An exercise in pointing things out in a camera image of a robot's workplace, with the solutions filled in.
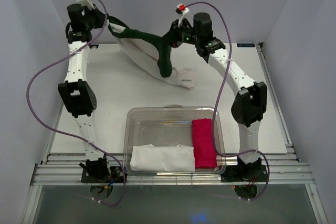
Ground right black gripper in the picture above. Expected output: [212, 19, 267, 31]
[159, 19, 200, 49]

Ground white and green t-shirt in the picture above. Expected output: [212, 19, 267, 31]
[108, 16, 194, 89]

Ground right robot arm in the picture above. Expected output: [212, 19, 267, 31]
[163, 8, 269, 182]

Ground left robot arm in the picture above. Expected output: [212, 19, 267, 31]
[58, 4, 111, 182]

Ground blue corner label right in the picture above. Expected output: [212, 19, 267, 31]
[237, 43, 255, 48]

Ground clear plastic bin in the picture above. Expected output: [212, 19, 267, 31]
[123, 106, 226, 176]

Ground rolled pink t-shirt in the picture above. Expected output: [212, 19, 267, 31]
[192, 118, 217, 169]

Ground rolled white t-shirt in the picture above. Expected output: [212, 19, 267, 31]
[130, 144, 195, 173]

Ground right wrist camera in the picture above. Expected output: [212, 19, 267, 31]
[175, 4, 190, 27]

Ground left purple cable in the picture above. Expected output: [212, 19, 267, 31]
[27, 0, 128, 207]

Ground purple cable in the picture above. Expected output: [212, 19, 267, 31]
[183, 1, 269, 201]
[27, 0, 128, 207]

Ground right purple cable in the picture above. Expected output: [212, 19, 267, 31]
[183, 1, 269, 201]

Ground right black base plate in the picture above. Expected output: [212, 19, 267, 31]
[220, 166, 268, 183]

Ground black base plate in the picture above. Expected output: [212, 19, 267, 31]
[80, 166, 124, 184]
[220, 166, 268, 183]

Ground aluminium frame rails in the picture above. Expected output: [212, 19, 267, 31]
[28, 42, 329, 224]

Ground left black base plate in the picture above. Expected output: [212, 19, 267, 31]
[80, 166, 124, 184]

